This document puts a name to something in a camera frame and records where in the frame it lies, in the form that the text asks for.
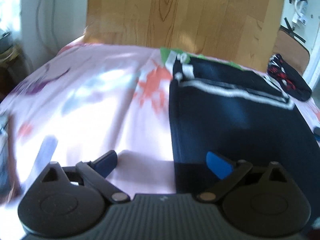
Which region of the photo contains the navy green striped garment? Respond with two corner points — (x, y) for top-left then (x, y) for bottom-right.
(161, 48), (319, 196)

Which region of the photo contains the black red patterned garment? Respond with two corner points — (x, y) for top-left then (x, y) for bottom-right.
(267, 54), (312, 102)

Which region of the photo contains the pink patterned bed sheet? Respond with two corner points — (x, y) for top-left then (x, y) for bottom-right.
(1, 44), (319, 195)

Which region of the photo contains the brown wooden side panel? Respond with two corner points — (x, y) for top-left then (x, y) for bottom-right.
(272, 27), (310, 75)

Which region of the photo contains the cluttered bedside table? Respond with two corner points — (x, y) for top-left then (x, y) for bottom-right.
(1, 29), (30, 101)

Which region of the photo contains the wooden headboard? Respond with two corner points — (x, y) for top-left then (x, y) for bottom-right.
(85, 0), (284, 72)

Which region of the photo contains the white wall charger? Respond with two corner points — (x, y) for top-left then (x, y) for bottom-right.
(292, 0), (308, 27)

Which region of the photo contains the black cable on wall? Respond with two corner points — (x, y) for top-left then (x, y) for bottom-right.
(281, 0), (312, 45)

